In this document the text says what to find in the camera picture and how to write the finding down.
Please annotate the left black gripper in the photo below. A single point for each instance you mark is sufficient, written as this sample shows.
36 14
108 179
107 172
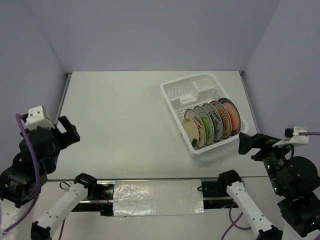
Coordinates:
71 135

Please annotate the silver foil tape sheet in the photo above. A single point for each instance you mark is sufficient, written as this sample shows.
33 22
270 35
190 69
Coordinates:
157 198

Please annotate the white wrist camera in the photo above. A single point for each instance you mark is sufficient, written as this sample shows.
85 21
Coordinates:
293 137
38 117

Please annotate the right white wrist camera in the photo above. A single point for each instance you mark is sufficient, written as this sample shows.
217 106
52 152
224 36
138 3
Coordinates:
293 137

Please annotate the white plastic dish rack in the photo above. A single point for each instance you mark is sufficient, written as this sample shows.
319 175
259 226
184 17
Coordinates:
197 89

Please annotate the black metal base rail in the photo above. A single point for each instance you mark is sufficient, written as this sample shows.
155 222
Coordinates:
101 200

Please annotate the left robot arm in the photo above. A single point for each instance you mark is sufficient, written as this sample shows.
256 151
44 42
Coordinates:
21 183

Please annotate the orange sunburst plate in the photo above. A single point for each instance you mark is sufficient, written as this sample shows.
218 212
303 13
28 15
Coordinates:
226 120

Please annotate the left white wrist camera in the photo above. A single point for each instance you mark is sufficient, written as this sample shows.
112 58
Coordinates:
38 117

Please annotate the lime green plate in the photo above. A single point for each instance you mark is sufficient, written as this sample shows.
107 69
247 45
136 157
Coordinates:
208 124

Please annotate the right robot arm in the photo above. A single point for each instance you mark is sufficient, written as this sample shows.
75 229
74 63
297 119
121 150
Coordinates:
292 177

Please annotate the red orange plate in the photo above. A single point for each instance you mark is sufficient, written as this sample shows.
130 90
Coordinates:
233 114

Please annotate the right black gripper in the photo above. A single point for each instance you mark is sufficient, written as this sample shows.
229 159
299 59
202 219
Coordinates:
265 142

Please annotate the cream plate with black blot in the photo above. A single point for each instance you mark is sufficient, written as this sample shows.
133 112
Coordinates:
194 132

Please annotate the teal patterned plate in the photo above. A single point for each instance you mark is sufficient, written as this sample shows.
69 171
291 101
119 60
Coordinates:
217 121

